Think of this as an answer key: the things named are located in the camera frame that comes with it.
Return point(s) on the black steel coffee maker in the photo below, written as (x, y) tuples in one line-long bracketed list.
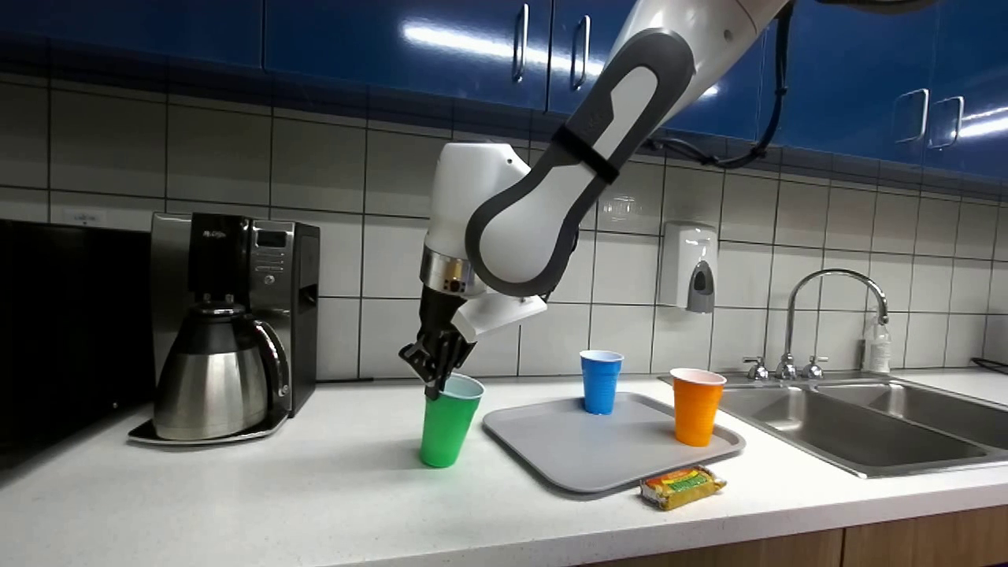
[(237, 264)]

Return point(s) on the blue upper cabinets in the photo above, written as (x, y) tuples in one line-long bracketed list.
[(909, 87)]

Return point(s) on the steel coffee carafe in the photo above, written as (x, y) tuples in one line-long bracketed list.
[(223, 374)]

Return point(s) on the blue plastic cup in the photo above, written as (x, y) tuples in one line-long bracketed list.
[(600, 380)]

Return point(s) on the yellow green sponge pack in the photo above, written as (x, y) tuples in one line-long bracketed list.
[(679, 487)]

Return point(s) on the wooden lower cabinets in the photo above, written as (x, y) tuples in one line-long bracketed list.
[(941, 539)]

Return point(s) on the grey plastic tray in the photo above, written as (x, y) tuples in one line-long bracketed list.
[(588, 456)]

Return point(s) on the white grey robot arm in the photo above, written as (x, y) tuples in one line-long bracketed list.
[(501, 230)]

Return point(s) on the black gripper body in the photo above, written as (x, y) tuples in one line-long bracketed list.
[(436, 336)]

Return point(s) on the black microwave oven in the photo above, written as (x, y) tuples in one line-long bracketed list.
[(74, 331)]

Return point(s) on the orange plastic cup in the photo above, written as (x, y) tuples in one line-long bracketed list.
[(696, 397)]

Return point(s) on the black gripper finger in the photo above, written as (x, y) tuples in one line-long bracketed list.
[(443, 369), (420, 367)]

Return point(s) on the clear soap bottle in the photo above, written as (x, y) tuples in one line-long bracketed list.
[(875, 348)]

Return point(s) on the green plastic cup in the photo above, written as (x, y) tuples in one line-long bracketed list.
[(448, 421)]

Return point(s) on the white wall soap dispenser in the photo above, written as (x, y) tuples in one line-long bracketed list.
[(686, 265)]

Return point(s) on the stainless steel double sink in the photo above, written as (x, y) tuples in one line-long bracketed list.
[(873, 425)]

